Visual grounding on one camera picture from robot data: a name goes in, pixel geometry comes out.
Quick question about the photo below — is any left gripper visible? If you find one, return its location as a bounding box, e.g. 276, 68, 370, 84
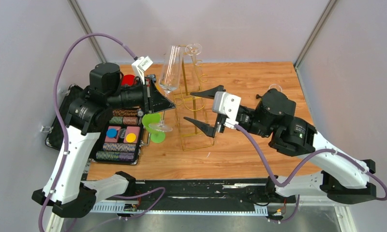
107, 76, 175, 114

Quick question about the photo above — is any green wine glass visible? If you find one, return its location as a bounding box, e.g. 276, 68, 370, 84
142, 113, 165, 144

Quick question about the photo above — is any red wine glass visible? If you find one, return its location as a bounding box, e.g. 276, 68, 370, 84
121, 74, 136, 86

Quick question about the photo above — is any clear wine glass rearmost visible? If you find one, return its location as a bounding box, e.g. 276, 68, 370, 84
185, 43, 203, 83

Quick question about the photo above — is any clear wine glass front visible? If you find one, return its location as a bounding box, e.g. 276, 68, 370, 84
268, 84, 283, 93

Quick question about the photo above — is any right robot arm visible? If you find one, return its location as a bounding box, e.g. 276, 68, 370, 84
190, 85, 376, 204

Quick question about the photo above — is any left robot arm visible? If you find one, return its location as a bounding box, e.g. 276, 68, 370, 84
32, 63, 176, 218

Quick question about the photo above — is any yellow round chip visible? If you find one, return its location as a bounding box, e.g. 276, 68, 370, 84
125, 133, 137, 143

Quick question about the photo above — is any clear dealer button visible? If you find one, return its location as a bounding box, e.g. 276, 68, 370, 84
119, 128, 126, 139

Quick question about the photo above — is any black poker chip case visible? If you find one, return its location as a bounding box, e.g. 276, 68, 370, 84
45, 84, 144, 165

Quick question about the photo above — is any blue round chip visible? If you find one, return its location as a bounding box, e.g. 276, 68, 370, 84
106, 128, 118, 138

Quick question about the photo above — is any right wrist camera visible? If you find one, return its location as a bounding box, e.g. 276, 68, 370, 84
212, 91, 241, 129

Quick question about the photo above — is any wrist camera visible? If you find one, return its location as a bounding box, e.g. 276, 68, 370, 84
131, 56, 153, 85
212, 91, 241, 129

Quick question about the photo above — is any gold wire glass rack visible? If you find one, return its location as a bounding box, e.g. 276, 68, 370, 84
173, 45, 215, 151

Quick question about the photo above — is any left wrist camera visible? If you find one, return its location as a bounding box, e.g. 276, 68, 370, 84
131, 56, 153, 85

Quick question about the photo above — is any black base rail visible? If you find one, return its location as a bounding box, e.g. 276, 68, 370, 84
92, 178, 302, 216

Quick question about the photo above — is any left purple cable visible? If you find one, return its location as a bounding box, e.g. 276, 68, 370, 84
38, 33, 166, 232

